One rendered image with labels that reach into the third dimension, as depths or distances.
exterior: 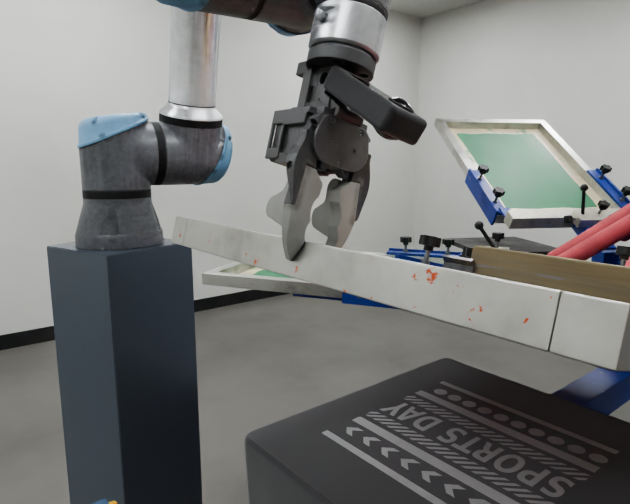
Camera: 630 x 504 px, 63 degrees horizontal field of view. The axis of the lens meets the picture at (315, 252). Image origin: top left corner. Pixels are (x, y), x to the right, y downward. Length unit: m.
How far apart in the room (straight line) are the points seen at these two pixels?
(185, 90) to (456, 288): 0.71
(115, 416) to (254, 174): 4.14
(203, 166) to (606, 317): 0.79
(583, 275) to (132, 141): 0.80
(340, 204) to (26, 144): 3.83
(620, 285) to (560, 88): 4.73
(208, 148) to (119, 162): 0.16
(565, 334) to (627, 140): 5.01
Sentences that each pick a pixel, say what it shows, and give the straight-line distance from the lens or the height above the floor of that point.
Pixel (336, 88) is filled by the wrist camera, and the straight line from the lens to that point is 0.51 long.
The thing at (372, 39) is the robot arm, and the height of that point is 1.47.
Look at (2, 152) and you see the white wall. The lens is 4.24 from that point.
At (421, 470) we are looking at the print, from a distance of 0.74.
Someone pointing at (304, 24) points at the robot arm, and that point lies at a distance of 0.66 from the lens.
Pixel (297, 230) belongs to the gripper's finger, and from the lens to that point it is 0.49.
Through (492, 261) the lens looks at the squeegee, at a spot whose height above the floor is 1.16.
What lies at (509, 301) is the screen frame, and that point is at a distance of 0.36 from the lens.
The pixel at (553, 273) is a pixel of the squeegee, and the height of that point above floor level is 1.15.
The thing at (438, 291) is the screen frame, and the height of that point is 1.26.
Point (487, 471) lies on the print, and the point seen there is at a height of 0.95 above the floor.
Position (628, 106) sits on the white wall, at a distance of 5.36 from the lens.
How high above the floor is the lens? 1.35
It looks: 10 degrees down
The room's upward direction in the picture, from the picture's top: straight up
